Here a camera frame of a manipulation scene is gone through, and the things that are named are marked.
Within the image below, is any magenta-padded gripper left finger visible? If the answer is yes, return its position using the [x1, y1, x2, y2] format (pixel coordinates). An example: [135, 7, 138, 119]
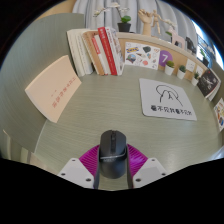
[57, 144, 101, 190]

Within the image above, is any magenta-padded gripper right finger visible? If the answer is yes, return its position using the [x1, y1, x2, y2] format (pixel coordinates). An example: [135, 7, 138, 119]
[126, 143, 168, 190]

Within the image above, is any dark grey computer mouse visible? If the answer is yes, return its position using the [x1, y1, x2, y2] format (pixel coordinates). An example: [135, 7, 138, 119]
[99, 129, 128, 180]

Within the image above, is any light grey printed mouse pad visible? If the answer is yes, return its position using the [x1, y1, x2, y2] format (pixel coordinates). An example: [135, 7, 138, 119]
[138, 77, 198, 122]

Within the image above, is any beige thin book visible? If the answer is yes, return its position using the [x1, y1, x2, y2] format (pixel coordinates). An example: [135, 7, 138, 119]
[24, 54, 83, 124]

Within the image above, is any small succulent in white pot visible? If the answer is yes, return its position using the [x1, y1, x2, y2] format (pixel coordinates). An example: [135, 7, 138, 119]
[190, 71, 200, 87]
[164, 60, 176, 76]
[176, 64, 187, 80]

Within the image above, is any black cover book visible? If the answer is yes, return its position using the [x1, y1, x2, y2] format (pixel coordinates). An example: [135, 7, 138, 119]
[196, 68, 219, 99]

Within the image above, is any purple round number sign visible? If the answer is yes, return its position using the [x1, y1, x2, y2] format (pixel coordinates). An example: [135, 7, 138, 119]
[157, 50, 174, 68]

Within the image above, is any white sticker picture card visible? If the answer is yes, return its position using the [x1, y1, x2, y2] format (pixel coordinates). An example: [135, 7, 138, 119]
[124, 41, 161, 71]

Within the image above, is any brown cover book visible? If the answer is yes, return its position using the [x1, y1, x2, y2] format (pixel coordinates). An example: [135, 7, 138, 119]
[81, 30, 106, 76]

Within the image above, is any white orchid in black pot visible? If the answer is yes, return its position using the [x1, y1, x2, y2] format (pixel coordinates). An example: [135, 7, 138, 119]
[199, 48, 211, 68]
[93, 2, 132, 33]

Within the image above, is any red-spined book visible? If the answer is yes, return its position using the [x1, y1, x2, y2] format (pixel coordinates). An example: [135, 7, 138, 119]
[97, 26, 118, 77]

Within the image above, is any wooden back shelf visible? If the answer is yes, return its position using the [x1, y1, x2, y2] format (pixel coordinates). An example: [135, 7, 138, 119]
[114, 31, 214, 81]

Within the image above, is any black wooden horse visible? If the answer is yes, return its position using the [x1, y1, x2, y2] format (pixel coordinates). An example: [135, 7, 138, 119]
[185, 36, 198, 54]

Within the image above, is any pink wooden horse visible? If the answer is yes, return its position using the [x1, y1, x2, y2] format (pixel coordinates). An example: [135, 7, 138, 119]
[171, 29, 187, 51]

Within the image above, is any green desk partition panel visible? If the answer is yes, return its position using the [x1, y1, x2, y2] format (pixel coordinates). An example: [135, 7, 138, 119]
[0, 13, 86, 154]

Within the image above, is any window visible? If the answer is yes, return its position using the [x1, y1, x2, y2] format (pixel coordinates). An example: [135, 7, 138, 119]
[193, 19, 224, 71]

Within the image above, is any wooden hand model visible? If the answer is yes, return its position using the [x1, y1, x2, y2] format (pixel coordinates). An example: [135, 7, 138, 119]
[137, 8, 154, 37]

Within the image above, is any wooden artist mannequin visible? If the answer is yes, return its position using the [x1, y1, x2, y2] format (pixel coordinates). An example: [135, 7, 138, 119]
[151, 9, 174, 36]

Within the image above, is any light grey curtain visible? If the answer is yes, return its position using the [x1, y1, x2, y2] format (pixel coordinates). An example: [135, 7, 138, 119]
[72, 0, 198, 38]

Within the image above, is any white wall socket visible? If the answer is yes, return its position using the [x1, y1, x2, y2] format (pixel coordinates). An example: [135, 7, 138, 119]
[195, 64, 205, 77]
[185, 58, 196, 73]

